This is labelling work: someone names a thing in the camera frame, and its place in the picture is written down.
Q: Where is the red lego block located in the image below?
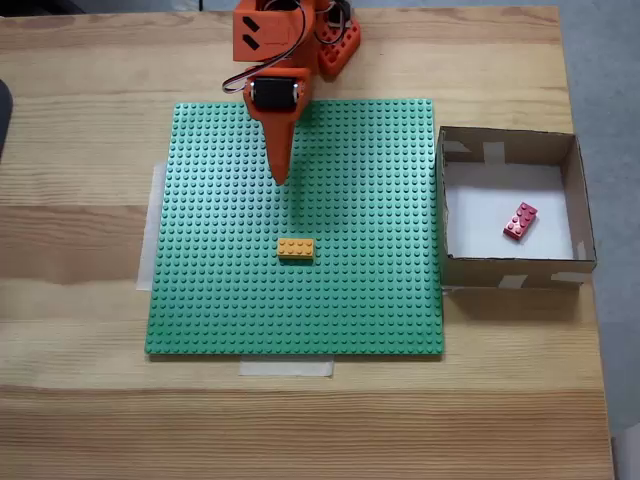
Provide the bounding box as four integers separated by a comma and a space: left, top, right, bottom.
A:
502, 201, 541, 245

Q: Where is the yellow-orange lego block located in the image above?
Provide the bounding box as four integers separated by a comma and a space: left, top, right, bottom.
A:
276, 237, 317, 265

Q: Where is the green lego baseplate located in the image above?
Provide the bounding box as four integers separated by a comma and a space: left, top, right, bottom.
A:
143, 98, 447, 362

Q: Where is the open cardboard box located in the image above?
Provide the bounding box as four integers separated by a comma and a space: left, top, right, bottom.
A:
435, 125, 599, 291

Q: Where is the wide masking tape strip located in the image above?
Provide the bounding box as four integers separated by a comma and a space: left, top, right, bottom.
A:
135, 162, 169, 293

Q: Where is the narrow masking tape strip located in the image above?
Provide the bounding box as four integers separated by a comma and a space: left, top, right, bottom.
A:
238, 357, 335, 379

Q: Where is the black rounded device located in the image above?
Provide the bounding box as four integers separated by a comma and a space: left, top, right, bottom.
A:
0, 78, 14, 164

